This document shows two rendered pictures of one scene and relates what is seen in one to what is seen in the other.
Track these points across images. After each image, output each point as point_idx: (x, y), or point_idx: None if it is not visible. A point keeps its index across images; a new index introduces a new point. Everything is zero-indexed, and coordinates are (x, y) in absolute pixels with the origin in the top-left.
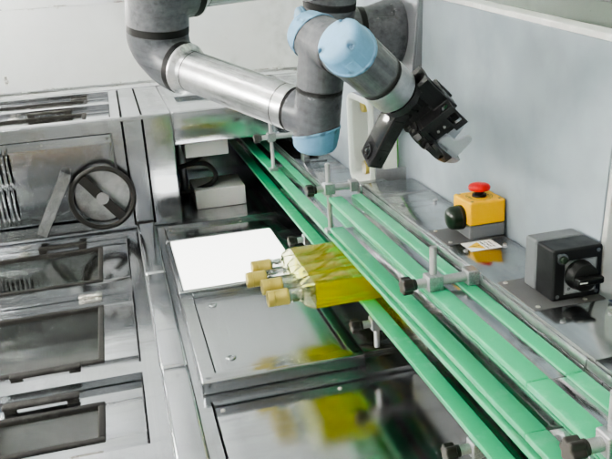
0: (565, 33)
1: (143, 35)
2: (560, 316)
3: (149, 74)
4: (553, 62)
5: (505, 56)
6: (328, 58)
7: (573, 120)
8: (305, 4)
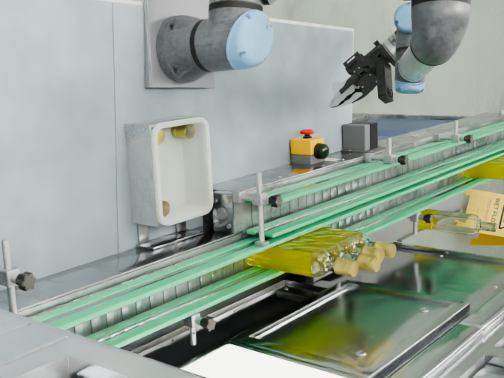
0: (328, 29)
1: None
2: None
3: (460, 44)
4: (324, 45)
5: (295, 48)
6: None
7: (336, 71)
8: (259, 7)
